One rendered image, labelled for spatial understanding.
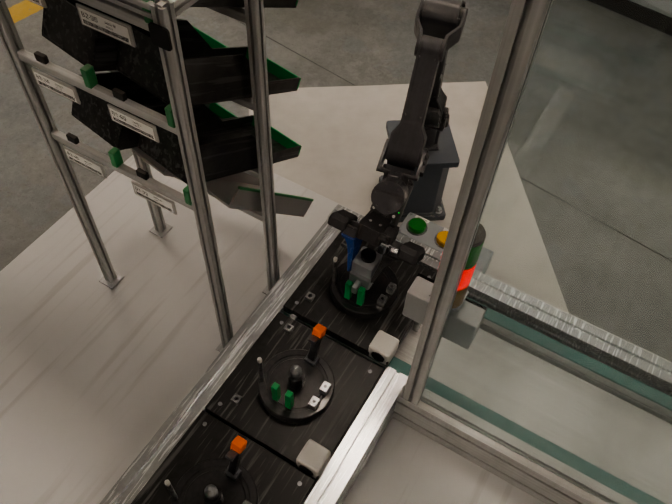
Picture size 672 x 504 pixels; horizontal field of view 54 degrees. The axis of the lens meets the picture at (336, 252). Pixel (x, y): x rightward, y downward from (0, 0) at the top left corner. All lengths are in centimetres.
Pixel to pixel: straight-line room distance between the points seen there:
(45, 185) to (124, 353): 169
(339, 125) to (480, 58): 189
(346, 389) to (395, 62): 249
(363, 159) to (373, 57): 182
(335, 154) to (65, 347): 81
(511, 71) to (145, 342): 101
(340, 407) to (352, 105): 97
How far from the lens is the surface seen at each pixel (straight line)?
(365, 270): 124
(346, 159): 174
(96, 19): 90
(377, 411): 123
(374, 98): 193
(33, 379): 147
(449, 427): 125
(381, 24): 377
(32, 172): 312
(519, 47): 64
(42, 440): 141
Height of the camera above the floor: 209
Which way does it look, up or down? 53 degrees down
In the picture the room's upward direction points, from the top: 3 degrees clockwise
